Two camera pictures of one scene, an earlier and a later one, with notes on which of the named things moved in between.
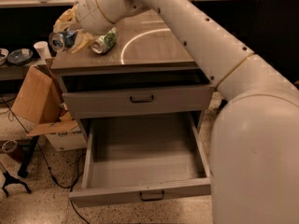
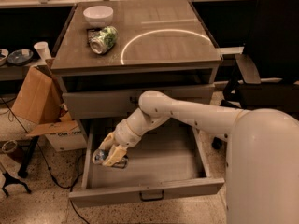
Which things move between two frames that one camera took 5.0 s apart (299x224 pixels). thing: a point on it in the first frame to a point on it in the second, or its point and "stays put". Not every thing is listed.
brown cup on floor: [9, 146] stays put
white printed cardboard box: [68, 140] stays put
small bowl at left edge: [4, 53] stays put
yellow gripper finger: [68, 19] to [107, 142]
